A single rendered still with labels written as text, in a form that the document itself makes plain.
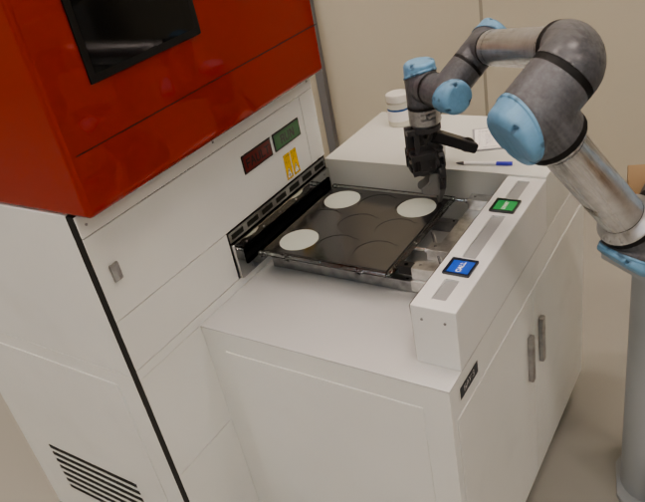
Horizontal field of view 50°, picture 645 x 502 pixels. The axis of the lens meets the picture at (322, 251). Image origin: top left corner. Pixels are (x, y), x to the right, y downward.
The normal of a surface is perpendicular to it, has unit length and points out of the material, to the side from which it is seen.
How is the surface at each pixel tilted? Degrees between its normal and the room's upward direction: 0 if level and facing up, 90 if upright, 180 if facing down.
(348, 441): 90
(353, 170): 90
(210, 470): 90
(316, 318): 0
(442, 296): 0
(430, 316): 90
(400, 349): 0
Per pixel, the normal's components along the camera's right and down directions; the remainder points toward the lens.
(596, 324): -0.18, -0.84
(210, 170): 0.84, 0.15
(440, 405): -0.52, 0.51
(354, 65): -0.30, 0.54
